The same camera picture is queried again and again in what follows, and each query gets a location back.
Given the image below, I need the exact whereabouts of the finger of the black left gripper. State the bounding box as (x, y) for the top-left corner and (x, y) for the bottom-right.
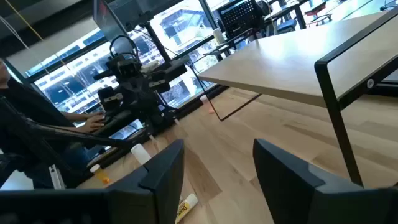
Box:
(97, 86), (124, 112)
(148, 70), (171, 93)

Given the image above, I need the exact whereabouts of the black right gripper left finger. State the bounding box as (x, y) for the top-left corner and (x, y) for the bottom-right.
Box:
(0, 139), (186, 224)

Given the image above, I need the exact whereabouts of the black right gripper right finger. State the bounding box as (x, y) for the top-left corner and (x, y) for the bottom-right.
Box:
(252, 138), (398, 224)

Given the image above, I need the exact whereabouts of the white tube yellow label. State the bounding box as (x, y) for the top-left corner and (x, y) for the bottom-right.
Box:
(175, 192), (199, 224)

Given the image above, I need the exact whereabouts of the white plastic bottle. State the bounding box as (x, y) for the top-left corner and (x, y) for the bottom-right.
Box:
(130, 143), (152, 166)

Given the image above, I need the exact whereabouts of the small orange pill bottle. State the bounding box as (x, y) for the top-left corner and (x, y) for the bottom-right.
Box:
(89, 164), (111, 185)

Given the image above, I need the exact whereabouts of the white cylinder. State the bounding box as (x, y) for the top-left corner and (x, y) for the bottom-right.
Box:
(213, 27), (225, 45)

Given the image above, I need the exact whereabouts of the person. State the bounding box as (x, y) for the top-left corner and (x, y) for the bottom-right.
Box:
(0, 58), (108, 189)

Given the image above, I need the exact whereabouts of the black perforated panel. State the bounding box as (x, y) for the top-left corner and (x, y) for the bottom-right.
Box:
(216, 0), (265, 40)

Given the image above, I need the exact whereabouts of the black aluminium rig frame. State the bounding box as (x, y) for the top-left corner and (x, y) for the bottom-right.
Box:
(77, 83), (231, 187)

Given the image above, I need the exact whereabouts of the yellow cable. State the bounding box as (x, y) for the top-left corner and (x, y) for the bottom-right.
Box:
(4, 0), (44, 42)

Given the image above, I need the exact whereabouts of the wooden shelf black metal frame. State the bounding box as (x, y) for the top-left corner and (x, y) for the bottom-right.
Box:
(188, 6), (398, 187)

